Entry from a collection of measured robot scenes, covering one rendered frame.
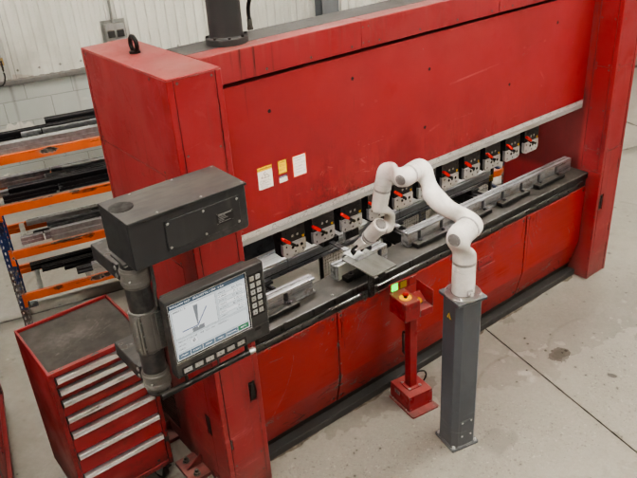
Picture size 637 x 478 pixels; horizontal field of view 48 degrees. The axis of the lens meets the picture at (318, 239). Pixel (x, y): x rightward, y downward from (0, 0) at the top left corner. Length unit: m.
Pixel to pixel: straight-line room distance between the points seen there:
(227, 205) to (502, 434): 2.39
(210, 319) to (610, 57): 3.43
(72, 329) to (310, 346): 1.25
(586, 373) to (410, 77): 2.24
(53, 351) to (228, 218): 1.35
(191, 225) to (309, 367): 1.62
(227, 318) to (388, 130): 1.57
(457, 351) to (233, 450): 1.27
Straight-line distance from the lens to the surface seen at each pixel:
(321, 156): 3.67
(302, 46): 3.43
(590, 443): 4.46
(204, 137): 2.99
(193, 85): 2.92
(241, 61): 3.24
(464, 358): 3.87
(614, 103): 5.38
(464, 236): 3.44
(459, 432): 4.20
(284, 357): 3.88
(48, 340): 3.81
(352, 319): 4.10
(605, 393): 4.82
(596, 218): 5.69
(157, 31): 7.78
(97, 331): 3.77
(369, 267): 3.94
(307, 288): 3.94
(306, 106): 3.53
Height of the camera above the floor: 3.02
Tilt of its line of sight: 28 degrees down
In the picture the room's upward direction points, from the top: 4 degrees counter-clockwise
